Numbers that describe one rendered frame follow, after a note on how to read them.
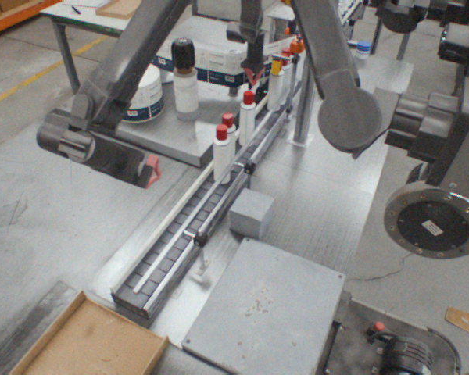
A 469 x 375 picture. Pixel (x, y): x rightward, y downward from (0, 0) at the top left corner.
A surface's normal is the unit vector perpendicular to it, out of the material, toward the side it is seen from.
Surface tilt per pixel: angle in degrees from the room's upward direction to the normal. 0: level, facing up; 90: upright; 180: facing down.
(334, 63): 39
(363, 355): 0
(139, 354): 0
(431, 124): 50
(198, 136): 0
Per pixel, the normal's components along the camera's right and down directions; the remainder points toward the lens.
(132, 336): 0.02, -0.71
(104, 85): -0.29, 0.07
